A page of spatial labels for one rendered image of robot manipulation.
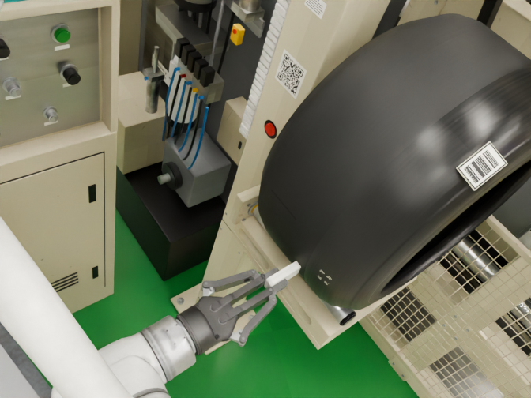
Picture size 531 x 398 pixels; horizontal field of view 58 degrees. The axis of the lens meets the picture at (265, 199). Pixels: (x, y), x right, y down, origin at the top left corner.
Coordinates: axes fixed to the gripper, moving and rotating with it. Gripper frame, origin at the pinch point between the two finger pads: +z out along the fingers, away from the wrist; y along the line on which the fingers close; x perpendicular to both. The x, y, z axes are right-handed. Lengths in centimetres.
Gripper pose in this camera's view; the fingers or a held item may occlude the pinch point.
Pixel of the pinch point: (282, 275)
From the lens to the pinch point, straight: 88.3
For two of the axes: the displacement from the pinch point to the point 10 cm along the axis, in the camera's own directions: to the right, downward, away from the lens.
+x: -1.5, 5.5, 8.2
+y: -5.8, -7.2, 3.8
